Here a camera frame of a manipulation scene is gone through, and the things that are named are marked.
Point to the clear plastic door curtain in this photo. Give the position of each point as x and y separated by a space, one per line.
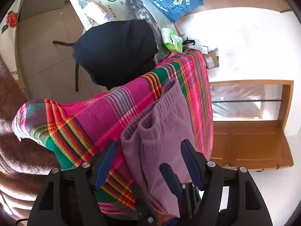
235 91

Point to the wooden door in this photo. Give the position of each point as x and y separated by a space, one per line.
247 143

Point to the grey printed table cover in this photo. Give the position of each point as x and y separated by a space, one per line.
136 7

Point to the dark navy cloth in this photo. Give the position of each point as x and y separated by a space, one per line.
117 51

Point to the black curtain strip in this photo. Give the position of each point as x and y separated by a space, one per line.
247 101

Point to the blue printed tote bag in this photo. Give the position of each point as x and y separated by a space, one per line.
174 0

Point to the pink green plaid bed sheet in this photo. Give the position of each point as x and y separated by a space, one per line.
94 117

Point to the brown blanket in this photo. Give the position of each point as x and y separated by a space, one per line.
21 164

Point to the purple pants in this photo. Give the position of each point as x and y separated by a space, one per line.
162 134

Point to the cardboard box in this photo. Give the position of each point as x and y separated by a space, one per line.
211 60

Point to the small black object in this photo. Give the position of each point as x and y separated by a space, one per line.
188 41

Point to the white carton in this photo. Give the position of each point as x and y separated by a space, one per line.
201 49

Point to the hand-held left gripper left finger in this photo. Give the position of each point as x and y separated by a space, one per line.
105 164

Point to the green tissue pack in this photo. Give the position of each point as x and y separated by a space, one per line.
171 40

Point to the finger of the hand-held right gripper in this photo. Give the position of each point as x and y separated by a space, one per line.
170 177
144 204

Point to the purple wrapped pack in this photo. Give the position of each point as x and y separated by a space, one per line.
96 14

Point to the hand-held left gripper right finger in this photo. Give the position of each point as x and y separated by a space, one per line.
191 164

